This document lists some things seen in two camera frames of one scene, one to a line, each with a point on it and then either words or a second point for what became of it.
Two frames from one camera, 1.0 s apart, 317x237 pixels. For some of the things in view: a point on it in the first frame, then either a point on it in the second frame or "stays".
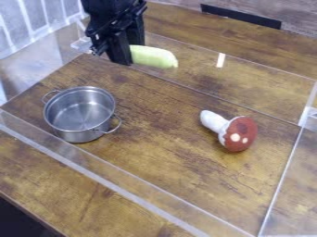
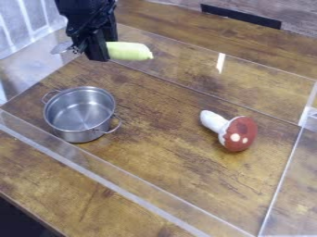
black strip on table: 256,19 stays
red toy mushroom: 237,133 stays
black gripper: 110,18 to 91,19
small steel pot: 79,113 stays
